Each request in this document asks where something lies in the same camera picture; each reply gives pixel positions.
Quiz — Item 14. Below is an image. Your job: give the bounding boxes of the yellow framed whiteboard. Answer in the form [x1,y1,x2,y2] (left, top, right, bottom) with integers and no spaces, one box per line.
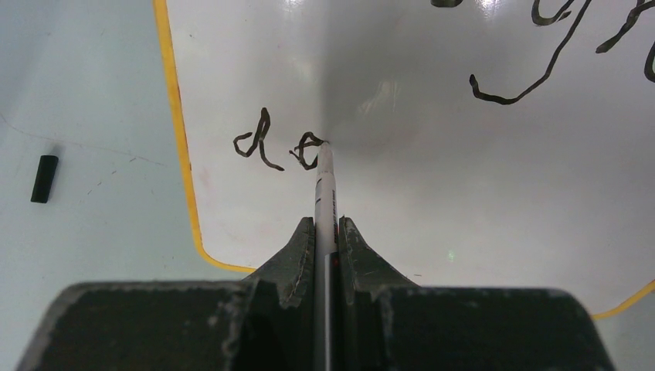
[153,1,654,318]

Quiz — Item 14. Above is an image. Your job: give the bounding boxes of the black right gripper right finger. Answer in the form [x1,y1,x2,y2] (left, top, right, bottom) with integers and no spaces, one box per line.
[339,217,614,370]

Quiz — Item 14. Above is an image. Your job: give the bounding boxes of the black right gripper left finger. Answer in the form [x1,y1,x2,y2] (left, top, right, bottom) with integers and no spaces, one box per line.
[20,217,315,370]

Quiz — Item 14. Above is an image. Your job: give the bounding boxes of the white whiteboard marker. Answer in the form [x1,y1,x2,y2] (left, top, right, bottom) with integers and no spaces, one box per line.
[314,142,338,370]

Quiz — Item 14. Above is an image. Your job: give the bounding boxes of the black marker cap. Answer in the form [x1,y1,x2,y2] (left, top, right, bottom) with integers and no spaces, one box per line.
[30,155,59,204]

